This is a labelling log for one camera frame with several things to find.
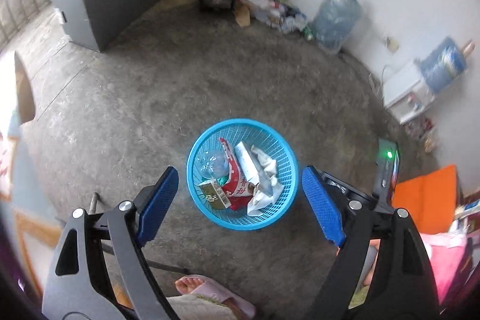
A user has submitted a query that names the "white tissue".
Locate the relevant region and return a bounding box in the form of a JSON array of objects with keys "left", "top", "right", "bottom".
[{"left": 247, "top": 145, "right": 284, "bottom": 217}]

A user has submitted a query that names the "gold carton box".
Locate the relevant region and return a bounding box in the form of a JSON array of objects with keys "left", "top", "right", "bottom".
[{"left": 199, "top": 179, "right": 231, "bottom": 210}]

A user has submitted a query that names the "clear plastic cup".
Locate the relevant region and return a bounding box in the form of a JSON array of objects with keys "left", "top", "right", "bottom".
[{"left": 197, "top": 150, "right": 230, "bottom": 179}]

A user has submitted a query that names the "red white snack bag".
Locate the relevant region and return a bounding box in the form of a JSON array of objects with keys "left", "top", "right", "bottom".
[{"left": 219, "top": 137, "right": 255, "bottom": 211}]

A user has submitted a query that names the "blue plastic trash basket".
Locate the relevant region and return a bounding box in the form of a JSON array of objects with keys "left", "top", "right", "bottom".
[{"left": 186, "top": 118, "right": 299, "bottom": 231}]

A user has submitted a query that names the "orange plastic stool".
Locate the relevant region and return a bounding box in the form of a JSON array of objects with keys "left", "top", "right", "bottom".
[{"left": 392, "top": 165, "right": 458, "bottom": 235}]

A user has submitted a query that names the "white water dispenser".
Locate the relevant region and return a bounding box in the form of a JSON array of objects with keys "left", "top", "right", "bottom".
[{"left": 382, "top": 60, "right": 435, "bottom": 125}]

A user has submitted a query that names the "white blue tissue pack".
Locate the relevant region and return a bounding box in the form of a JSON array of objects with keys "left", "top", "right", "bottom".
[{"left": 234, "top": 141, "right": 261, "bottom": 186}]

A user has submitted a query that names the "pink slipper foot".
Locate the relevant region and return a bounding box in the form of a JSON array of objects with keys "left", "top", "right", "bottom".
[{"left": 168, "top": 274, "right": 256, "bottom": 319}]

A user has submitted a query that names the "pink printed bag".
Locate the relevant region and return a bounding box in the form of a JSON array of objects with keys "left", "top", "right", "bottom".
[{"left": 421, "top": 232, "right": 473, "bottom": 306}]

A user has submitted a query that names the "fruit pattern tablecloth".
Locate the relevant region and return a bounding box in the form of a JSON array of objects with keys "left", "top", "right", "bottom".
[{"left": 1, "top": 51, "right": 61, "bottom": 307}]

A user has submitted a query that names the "large water jug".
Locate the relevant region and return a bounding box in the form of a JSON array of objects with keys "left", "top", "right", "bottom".
[{"left": 311, "top": 0, "right": 362, "bottom": 54}]

